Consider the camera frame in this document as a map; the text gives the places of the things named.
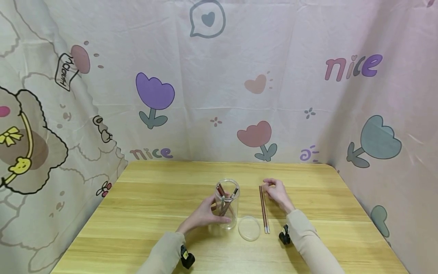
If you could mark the person's left hand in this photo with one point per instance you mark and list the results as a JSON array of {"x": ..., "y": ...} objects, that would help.
[{"x": 200, "y": 217}]

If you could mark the person's right hand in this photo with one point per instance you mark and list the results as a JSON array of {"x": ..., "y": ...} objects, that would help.
[{"x": 281, "y": 197}]

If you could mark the person's right fingers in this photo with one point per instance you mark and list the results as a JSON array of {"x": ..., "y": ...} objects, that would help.
[{"x": 270, "y": 185}]

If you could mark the person's left fingers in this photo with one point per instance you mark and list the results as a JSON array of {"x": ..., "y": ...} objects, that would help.
[{"x": 211, "y": 202}]

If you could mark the person's left thumb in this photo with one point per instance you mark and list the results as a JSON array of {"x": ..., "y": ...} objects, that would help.
[{"x": 220, "y": 219}]

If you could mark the clear plastic jar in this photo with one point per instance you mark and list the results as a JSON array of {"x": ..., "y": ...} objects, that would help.
[{"x": 227, "y": 205}]

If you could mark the person's left forearm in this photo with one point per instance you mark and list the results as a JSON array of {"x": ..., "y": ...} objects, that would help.
[{"x": 160, "y": 254}]

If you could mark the person's right forearm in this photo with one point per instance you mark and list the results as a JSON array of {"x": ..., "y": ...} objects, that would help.
[{"x": 313, "y": 243}]

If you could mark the brown chopstick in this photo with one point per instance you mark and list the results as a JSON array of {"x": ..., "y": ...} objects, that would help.
[
  {"x": 232, "y": 195},
  {"x": 265, "y": 209},
  {"x": 221, "y": 190},
  {"x": 262, "y": 207}
]

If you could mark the clear round lid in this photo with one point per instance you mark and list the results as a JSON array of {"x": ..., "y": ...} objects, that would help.
[{"x": 249, "y": 228}]

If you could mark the black wrist band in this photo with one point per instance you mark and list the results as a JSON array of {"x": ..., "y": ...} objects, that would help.
[
  {"x": 284, "y": 235},
  {"x": 187, "y": 258}
]

